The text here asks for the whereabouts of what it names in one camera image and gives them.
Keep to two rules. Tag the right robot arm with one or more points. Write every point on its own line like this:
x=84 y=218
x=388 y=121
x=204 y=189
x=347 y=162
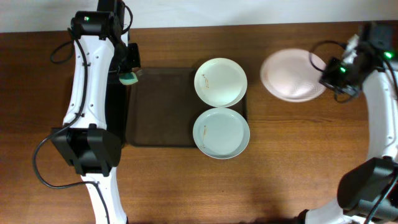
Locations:
x=368 y=193

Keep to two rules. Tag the green scrubbing sponge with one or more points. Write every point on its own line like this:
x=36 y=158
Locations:
x=129 y=78

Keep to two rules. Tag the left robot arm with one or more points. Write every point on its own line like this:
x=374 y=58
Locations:
x=92 y=134

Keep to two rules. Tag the white plate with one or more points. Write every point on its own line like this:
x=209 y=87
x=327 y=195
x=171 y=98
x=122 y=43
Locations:
x=220 y=82
x=289 y=75

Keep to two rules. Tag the small black tray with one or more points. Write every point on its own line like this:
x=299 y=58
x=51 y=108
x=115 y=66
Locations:
x=115 y=107

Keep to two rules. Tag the brown plastic serving tray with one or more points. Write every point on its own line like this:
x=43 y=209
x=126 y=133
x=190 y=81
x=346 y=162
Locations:
x=163 y=107

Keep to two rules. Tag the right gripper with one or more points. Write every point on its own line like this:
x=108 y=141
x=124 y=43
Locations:
x=342 y=85

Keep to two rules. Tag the pale blue plate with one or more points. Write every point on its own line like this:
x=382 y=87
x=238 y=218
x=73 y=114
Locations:
x=221 y=133

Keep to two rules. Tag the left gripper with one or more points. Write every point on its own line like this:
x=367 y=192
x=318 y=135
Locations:
x=135 y=59

